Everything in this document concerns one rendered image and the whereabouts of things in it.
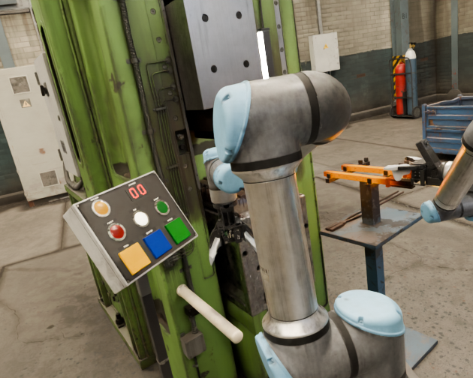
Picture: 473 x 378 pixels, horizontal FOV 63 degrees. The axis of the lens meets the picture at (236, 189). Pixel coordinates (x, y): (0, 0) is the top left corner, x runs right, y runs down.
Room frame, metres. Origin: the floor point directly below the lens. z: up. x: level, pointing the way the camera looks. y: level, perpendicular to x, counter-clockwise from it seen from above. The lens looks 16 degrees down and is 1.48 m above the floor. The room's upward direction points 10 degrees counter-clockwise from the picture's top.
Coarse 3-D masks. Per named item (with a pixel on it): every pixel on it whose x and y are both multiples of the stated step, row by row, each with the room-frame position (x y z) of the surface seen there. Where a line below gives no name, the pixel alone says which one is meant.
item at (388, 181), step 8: (336, 176) 1.67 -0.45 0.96; (344, 176) 1.63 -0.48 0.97; (352, 176) 1.60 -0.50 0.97; (360, 176) 1.56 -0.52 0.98; (368, 176) 1.54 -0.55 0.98; (376, 176) 1.52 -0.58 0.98; (392, 176) 1.47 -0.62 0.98; (392, 184) 1.44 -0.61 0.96; (400, 184) 1.42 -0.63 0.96; (408, 184) 1.40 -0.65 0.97
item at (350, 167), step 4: (344, 164) 1.79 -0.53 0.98; (348, 164) 1.78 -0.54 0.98; (352, 164) 1.76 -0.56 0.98; (348, 168) 1.75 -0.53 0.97; (352, 168) 1.73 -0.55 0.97; (356, 168) 1.72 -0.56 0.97; (360, 168) 1.70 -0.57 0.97; (364, 168) 1.68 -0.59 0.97; (368, 168) 1.67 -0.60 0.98; (372, 168) 1.65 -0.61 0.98; (376, 168) 1.64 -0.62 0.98; (380, 168) 1.63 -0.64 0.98; (372, 172) 1.65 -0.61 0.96; (376, 172) 1.64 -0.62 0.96; (380, 172) 1.62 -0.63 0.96; (392, 172) 1.58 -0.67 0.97; (404, 176) 1.53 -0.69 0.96; (408, 176) 1.53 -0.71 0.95
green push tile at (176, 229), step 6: (174, 222) 1.23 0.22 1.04; (180, 222) 1.25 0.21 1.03; (168, 228) 1.20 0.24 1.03; (174, 228) 1.22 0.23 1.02; (180, 228) 1.23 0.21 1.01; (186, 228) 1.25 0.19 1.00; (174, 234) 1.20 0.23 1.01; (180, 234) 1.21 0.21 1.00; (186, 234) 1.23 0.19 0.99; (174, 240) 1.19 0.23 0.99; (180, 240) 1.20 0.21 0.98
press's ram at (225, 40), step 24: (192, 0) 1.52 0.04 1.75; (216, 0) 1.57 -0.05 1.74; (240, 0) 1.62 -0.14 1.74; (168, 24) 1.63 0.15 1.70; (192, 24) 1.51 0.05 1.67; (216, 24) 1.56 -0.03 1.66; (240, 24) 1.61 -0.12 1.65; (192, 48) 1.50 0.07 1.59; (216, 48) 1.55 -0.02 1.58; (240, 48) 1.60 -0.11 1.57; (192, 72) 1.53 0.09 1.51; (216, 72) 1.54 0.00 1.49; (240, 72) 1.59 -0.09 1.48; (192, 96) 1.56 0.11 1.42
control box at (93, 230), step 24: (120, 192) 1.19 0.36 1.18; (144, 192) 1.25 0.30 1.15; (168, 192) 1.32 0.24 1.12; (72, 216) 1.08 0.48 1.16; (96, 216) 1.08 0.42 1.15; (120, 216) 1.13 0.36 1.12; (168, 216) 1.24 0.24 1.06; (96, 240) 1.03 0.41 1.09; (120, 240) 1.07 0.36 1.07; (168, 240) 1.18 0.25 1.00; (96, 264) 1.05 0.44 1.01; (120, 264) 1.02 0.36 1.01; (120, 288) 1.01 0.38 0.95
